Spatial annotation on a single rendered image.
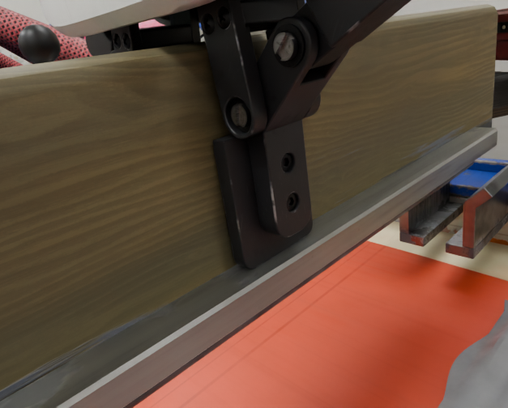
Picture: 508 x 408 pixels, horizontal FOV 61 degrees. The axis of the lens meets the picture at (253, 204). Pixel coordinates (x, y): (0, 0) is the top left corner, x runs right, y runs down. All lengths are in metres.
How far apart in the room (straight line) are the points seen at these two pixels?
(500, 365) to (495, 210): 0.12
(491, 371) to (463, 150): 0.12
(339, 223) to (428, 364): 0.14
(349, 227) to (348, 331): 0.15
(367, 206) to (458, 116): 0.11
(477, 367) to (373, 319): 0.07
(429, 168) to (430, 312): 0.13
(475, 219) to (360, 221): 0.17
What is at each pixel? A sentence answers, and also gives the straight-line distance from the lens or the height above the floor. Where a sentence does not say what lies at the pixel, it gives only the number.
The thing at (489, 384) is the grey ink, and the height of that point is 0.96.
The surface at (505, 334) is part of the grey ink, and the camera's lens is 0.29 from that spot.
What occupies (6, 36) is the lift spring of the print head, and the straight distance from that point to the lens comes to 0.81.
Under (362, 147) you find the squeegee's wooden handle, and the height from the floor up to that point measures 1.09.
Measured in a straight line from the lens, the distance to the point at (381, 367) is 0.27.
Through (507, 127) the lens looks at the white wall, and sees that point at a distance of 2.24.
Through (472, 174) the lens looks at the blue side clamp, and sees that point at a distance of 0.42.
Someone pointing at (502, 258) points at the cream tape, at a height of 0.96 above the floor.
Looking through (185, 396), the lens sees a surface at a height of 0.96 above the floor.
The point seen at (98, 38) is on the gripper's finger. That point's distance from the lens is 0.18.
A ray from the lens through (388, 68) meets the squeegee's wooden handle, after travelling 0.19.
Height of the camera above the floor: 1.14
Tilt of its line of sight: 21 degrees down
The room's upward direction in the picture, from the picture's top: 9 degrees counter-clockwise
